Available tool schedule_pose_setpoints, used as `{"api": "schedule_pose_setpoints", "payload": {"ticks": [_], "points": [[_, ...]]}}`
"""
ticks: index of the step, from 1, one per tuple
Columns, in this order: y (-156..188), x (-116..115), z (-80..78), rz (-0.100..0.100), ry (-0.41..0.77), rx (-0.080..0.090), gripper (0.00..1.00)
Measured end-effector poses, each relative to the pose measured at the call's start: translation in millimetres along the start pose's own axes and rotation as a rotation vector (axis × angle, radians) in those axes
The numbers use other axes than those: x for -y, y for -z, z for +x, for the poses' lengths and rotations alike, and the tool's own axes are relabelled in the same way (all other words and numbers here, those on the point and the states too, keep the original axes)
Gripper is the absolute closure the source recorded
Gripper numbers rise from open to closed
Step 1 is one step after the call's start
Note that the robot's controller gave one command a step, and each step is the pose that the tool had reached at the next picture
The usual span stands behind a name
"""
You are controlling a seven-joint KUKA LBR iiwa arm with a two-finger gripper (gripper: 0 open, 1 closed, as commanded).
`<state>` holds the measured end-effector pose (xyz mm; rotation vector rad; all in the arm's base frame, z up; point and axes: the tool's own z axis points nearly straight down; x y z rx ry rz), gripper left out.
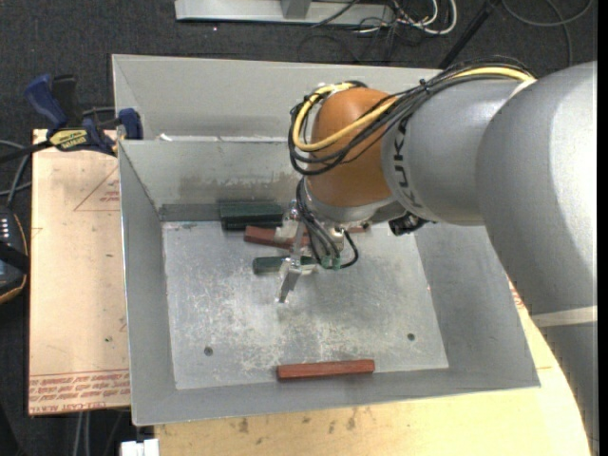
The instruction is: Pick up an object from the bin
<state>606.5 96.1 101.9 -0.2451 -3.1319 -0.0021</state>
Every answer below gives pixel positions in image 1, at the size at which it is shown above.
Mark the grey metal bin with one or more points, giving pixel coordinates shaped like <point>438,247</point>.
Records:
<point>228,302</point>

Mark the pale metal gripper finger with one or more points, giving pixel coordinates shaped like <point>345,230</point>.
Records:
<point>292,283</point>
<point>283,280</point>

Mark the black cylinder on white bracket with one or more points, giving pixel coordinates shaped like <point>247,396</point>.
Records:
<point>406,225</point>

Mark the brown cardboard board, red print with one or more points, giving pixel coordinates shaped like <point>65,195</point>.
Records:
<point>76,264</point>

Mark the red-brown flat block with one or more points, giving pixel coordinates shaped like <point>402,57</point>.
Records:
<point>261,235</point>
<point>325,369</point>

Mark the dark green flat block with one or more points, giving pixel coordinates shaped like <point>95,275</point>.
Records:
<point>268,265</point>
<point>249,214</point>

